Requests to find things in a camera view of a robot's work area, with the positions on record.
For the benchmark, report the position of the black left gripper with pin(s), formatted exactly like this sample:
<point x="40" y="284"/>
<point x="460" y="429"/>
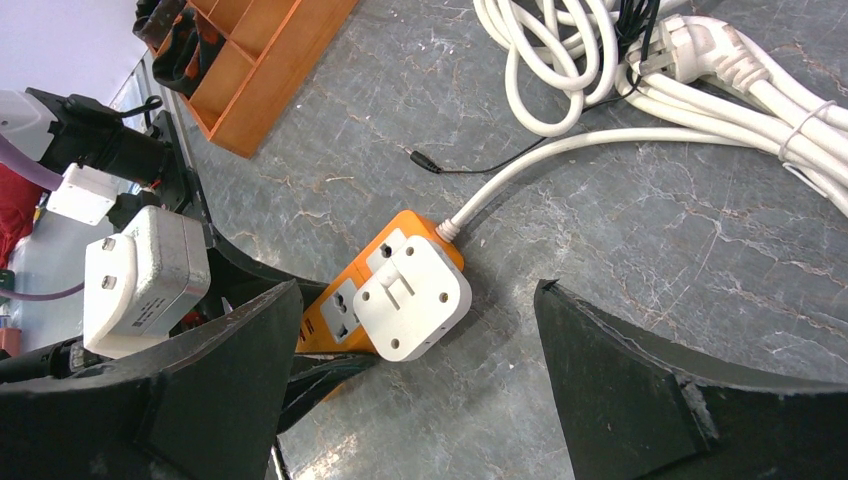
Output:
<point x="237" y="278"/>

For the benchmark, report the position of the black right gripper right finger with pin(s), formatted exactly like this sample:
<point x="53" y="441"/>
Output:
<point x="634" y="405"/>

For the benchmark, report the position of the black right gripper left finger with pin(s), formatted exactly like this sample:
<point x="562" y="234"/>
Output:
<point x="202" y="405"/>

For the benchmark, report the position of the orange power strip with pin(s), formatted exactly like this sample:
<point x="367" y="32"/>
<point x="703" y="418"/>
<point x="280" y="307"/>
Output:
<point x="330" y="325"/>

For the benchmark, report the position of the white square plug adapter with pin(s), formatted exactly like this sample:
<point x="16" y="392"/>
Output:
<point x="412" y="300"/>

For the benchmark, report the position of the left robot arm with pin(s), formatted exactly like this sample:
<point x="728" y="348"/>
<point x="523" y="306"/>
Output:
<point x="79" y="132"/>

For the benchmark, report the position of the red cloth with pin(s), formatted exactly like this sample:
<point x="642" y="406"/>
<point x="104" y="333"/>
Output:
<point x="19" y="199"/>

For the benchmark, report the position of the orange wooden tray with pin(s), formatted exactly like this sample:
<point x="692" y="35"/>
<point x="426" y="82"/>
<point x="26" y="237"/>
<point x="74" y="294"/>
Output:
<point x="270" y="48"/>

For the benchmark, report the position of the dark rolled cloth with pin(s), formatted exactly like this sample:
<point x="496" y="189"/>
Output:
<point x="186" y="43"/>

